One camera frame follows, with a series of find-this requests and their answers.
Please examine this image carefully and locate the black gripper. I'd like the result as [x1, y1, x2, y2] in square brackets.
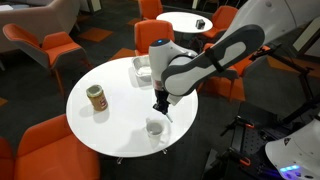
[152, 87, 171, 115]

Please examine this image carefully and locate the white ceramic cup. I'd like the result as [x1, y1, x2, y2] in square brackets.
[145, 117, 167, 140]

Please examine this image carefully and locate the peanut butter jar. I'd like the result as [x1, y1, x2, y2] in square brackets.
[85, 84, 109, 112]

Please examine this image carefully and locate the orange upholstered chair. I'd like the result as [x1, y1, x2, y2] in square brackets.
[196, 42, 265, 103]
[13, 113, 101, 180]
[200, 5, 239, 41]
[133, 19, 176, 57]
[2, 23, 89, 98]
[137, 0, 164, 21]
[0, 136, 16, 180]

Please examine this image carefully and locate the small white round table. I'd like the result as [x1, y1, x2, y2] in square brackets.
[155, 11, 214, 44]

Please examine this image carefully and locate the small black object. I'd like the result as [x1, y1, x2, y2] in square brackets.
[195, 18, 206, 30]

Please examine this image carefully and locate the black robot platform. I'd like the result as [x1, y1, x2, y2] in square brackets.
[202, 101, 320, 180]

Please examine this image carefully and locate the black clamp orange handle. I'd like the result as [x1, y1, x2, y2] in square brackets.
[219, 115, 256, 137]
[216, 146, 253, 168]

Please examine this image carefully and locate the black camera stand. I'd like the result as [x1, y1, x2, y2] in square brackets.
[248, 41, 320, 126]

